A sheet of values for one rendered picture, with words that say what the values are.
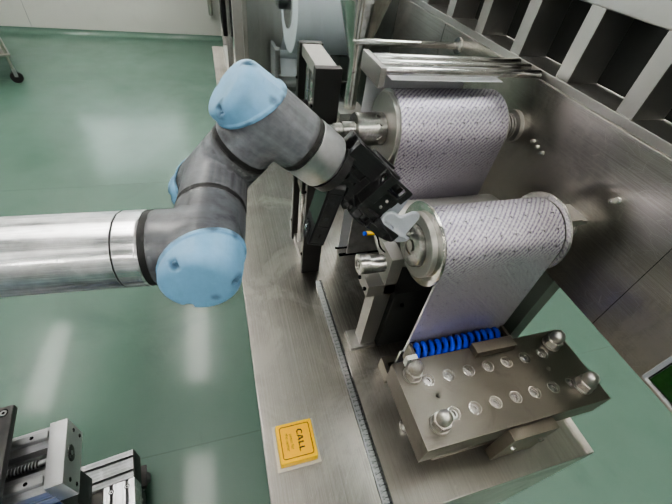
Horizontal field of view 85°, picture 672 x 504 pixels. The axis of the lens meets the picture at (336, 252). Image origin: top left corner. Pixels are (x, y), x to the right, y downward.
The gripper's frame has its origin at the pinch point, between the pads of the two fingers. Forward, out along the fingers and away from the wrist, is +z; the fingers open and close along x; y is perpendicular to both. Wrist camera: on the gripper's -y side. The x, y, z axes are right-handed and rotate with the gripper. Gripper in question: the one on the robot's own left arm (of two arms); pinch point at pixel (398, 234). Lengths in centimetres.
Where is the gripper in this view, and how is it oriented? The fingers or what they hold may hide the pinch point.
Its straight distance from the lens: 62.5
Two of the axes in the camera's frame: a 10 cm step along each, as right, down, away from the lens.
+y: 7.0, -6.1, -3.6
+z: 6.6, 3.7, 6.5
